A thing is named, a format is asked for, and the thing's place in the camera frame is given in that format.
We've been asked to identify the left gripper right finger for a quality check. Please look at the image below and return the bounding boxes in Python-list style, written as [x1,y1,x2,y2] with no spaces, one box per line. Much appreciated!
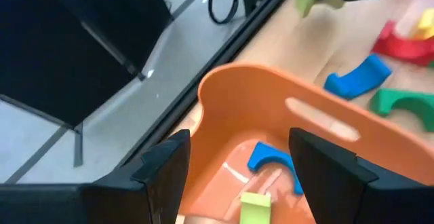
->
[288,127,434,224]

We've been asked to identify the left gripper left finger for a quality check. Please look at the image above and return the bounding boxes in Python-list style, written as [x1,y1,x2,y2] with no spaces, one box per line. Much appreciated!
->
[83,128,191,224]

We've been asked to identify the light green arch block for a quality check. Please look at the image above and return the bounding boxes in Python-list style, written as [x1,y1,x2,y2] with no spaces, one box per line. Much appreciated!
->
[294,0,346,18]

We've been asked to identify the natural wood block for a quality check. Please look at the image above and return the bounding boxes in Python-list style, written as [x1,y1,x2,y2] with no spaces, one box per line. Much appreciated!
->
[395,0,434,39]

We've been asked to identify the blue arch block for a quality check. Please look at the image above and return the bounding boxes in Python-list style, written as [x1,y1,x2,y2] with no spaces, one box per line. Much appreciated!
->
[323,53,393,100]
[246,141,305,197]

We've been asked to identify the red arch block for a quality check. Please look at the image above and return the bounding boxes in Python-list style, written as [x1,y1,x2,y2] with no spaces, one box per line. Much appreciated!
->
[372,19,434,67]

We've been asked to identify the yellow block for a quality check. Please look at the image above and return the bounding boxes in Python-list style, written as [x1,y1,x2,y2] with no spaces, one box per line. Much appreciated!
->
[410,7,434,41]

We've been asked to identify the orange plastic bin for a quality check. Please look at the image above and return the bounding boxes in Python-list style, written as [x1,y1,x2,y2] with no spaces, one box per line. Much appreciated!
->
[178,62,434,224]

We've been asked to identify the black folding partition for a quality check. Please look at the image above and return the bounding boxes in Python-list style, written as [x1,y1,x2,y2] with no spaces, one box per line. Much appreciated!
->
[0,0,174,168]

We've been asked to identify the black aluminium table frame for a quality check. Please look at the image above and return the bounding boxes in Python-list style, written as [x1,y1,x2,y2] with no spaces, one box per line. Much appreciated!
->
[115,0,303,171]

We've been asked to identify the black looped cable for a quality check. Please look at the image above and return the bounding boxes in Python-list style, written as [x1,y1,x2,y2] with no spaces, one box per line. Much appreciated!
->
[207,0,239,26]

